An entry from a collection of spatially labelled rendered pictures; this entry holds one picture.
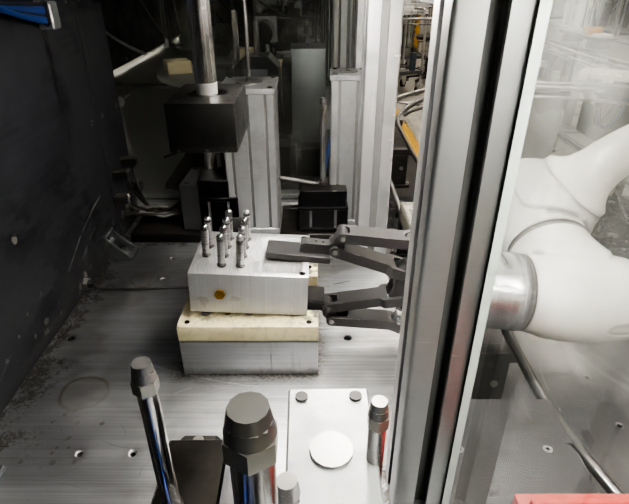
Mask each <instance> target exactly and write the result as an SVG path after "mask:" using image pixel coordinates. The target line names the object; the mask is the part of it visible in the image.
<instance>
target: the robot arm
mask: <svg viewBox="0 0 629 504"><path fill-rule="evenodd" d="M410 230H411V229H408V230H397V229H386V228H376V227H366V226H356V225H346V224H340V225H339V226H338V227H337V231H336V232H335V234H334V235H331V236H330V237H329V239H319V238H308V237H305V238H301V242H290V241H279V240H268V244H267V250H266V258H269V259H279V260H290V261H301V262H312V263H323V264H330V255H331V257H334V258H337V259H340V260H343V261H346V262H349V263H352V264H356V265H359V266H362V267H365V268H368V269H371V270H375V271H378V272H381V273H384V274H386V275H387V276H388V277H390V280H389V281H388V283H386V284H380V285H379V286H378V287H373V288H365V289H357V290H349V291H341V292H333V293H326V294H325V291H324V287H320V286H308V300H307V309H311V310H321V311H322V314H323V316H325V317H326V323H327V324H328V325H329V326H341V327H355V328H369V329H383V330H390V331H393V332H395V333H398V334H400V326H401V316H402V311H399V310H395V311H394V312H393V311H389V310H381V309H367V308H374V307H382V308H385V309H387V308H395V307H399V308H401V309H402V306H403V297H404V287H405V278H406V268H407V258H408V256H407V257H405V258H402V257H399V256H396V255H393V254H384V253H381V252H377V251H374V250H371V249H368V248H365V247H362V246H370V247H380V248H390V249H401V250H408V249H409V239H410ZM387 294H388V295H389V297H388V296H387Z"/></svg>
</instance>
